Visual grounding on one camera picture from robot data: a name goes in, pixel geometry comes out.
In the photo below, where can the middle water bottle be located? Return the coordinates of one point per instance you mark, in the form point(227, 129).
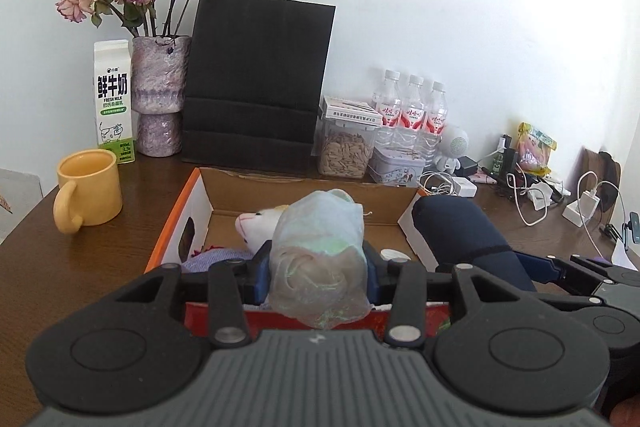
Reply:
point(411, 115)

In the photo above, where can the colourful snack packet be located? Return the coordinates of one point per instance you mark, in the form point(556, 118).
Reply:
point(534, 149)

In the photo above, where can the translucent plastic bag bundle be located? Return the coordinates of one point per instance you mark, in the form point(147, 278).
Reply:
point(318, 270)

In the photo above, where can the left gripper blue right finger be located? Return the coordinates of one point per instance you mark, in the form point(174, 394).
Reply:
point(402, 285)

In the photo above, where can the right water bottle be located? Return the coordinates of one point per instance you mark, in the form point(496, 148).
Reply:
point(435, 120)

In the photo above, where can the left water bottle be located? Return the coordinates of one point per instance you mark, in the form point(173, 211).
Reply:
point(387, 102)

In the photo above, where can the white cat plush toy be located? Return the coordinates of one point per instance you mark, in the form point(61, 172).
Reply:
point(257, 228)

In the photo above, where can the small green bottle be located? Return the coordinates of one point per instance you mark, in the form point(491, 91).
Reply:
point(498, 157)

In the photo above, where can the white charger block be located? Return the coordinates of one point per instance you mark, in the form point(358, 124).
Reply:
point(463, 187)

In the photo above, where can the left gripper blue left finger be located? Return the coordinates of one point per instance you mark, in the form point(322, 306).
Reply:
point(231, 285)

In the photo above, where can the yellow ceramic mug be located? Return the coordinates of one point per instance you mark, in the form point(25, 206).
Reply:
point(89, 192)

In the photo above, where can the purple textured vase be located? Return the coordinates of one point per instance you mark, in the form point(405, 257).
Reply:
point(158, 82)

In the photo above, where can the decorated metal tin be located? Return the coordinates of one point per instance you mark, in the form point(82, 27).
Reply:
point(392, 167)

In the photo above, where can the white flat box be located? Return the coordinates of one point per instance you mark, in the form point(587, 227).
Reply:
point(351, 111)

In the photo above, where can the water bottle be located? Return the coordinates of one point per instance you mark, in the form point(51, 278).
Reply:
point(435, 120)
point(411, 115)
point(387, 102)

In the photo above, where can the white green milk carton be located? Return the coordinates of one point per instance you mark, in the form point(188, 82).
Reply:
point(111, 88)

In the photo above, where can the black power adapter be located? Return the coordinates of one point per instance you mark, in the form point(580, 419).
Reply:
point(467, 167)

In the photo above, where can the black paper shopping bag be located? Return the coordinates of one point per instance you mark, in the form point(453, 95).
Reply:
point(254, 82)

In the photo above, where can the red orange cardboard box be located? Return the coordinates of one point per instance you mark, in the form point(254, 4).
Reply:
point(204, 216)

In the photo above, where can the white robot figurine speaker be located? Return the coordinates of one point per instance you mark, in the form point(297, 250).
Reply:
point(452, 145)

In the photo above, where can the white wired earphones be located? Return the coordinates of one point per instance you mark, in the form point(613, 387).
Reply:
point(436, 183)

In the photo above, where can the clear jar of seeds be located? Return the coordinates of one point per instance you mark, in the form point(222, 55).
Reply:
point(345, 149)

